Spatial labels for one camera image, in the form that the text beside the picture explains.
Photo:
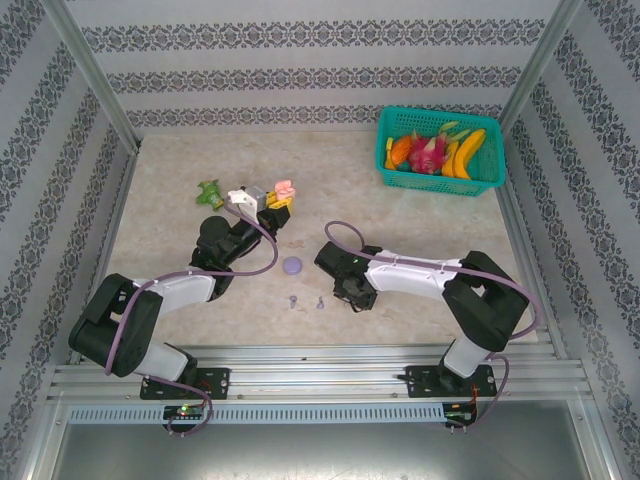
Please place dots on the pink toy dragon fruit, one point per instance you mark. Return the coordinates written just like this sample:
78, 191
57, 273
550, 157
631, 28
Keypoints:
427, 152

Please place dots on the purple earbud charging case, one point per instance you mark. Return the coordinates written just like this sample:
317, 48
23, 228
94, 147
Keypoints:
292, 265

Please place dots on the aluminium frame post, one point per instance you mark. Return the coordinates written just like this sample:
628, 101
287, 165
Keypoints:
540, 60
87, 70

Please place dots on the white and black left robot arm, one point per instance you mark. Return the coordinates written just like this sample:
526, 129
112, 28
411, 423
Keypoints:
120, 325

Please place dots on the small circuit board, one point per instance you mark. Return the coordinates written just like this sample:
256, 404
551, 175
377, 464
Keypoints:
460, 415
185, 411

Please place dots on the grey metal base panel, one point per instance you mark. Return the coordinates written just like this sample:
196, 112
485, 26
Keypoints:
320, 455

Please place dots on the yellow toy banana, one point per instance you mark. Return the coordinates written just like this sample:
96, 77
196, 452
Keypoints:
467, 150

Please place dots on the pink earbud charging case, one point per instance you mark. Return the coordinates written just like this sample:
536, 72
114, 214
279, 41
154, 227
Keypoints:
286, 188

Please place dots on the aluminium table side rail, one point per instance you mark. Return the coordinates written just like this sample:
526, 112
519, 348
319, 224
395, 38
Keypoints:
118, 215
517, 230

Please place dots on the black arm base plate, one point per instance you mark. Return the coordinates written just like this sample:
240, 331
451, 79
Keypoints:
420, 382
220, 382

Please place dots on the aluminium mounting rail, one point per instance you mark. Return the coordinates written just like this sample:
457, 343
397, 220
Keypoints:
310, 372

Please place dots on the small yellow toy fruit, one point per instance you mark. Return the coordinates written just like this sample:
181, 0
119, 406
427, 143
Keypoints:
388, 146

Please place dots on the small green toy fruit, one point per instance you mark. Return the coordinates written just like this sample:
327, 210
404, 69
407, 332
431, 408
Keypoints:
404, 166

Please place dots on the teal plastic basket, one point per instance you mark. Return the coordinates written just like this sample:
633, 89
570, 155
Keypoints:
430, 186

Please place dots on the green snack packet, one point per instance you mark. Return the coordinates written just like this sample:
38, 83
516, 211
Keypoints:
210, 195

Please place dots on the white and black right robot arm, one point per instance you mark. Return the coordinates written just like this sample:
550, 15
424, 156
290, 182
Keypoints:
480, 300

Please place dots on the orange toy fruit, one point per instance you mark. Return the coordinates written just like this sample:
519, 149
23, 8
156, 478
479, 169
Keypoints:
401, 150

